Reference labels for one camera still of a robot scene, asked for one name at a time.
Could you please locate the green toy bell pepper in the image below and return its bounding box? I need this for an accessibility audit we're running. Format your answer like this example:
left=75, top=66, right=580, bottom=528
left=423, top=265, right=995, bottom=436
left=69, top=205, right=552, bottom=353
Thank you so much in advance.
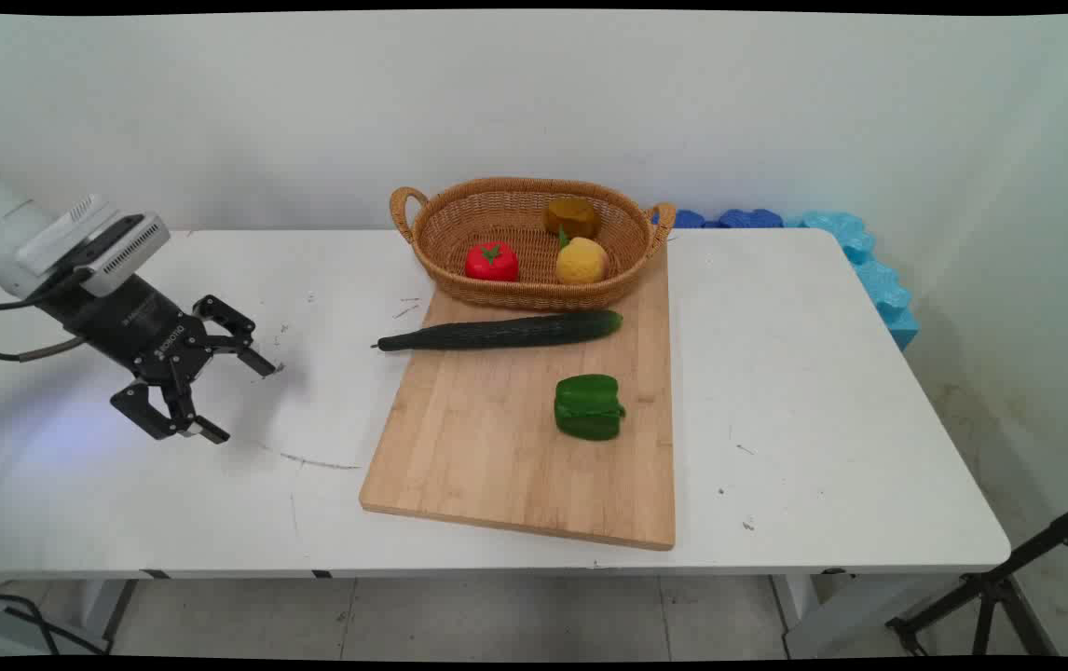
left=553, top=374, right=627, bottom=442

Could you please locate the white table leg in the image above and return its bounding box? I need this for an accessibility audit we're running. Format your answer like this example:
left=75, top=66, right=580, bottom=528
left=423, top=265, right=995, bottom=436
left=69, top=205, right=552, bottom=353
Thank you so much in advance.
left=770, top=570, right=964, bottom=659
left=77, top=578, right=140, bottom=655

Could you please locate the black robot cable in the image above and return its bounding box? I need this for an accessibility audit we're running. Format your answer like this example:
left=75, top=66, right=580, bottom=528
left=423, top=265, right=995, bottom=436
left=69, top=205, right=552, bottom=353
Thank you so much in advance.
left=0, top=334, right=88, bottom=363
left=0, top=276, right=88, bottom=312

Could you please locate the red toy tomato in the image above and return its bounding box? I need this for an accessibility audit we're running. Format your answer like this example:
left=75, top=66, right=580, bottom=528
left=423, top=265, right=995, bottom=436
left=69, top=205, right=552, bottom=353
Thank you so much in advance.
left=464, top=240, right=520, bottom=283

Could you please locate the black floor cable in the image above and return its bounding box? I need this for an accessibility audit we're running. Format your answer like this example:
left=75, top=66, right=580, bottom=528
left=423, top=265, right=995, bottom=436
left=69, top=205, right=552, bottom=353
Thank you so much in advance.
left=0, top=591, right=112, bottom=655

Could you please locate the yellow toy lemon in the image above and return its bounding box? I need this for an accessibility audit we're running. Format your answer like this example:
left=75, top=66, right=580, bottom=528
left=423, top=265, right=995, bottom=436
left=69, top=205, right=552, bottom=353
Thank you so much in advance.
left=555, top=229, right=609, bottom=285

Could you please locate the light blue foam strip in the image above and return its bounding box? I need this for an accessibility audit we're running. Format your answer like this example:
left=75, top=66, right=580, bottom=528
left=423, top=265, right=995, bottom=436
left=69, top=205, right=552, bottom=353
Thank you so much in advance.
left=784, top=211, right=920, bottom=351

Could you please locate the wooden cutting board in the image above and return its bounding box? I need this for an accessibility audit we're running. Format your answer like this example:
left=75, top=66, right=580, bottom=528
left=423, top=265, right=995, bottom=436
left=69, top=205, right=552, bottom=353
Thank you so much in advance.
left=359, top=244, right=677, bottom=551

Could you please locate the woven wicker basket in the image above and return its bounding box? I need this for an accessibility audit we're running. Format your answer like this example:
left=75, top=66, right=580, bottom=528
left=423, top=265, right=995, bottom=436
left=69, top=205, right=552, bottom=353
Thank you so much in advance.
left=390, top=177, right=678, bottom=311

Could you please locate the dark green toy cucumber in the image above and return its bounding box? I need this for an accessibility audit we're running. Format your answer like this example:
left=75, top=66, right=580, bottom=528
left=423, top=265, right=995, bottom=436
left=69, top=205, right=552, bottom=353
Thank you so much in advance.
left=371, top=309, right=624, bottom=352

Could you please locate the brown yellow toy pepper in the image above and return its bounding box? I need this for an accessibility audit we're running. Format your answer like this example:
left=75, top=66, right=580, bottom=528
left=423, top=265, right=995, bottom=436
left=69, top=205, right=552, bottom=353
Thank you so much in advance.
left=543, top=197, right=603, bottom=240

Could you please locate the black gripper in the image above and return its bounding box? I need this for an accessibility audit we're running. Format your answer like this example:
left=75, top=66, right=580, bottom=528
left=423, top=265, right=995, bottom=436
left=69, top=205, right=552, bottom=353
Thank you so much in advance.
left=38, top=274, right=280, bottom=445

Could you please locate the black tripod stand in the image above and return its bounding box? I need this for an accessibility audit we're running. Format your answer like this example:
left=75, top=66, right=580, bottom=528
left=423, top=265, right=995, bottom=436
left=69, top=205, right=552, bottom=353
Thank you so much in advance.
left=885, top=494, right=1068, bottom=658

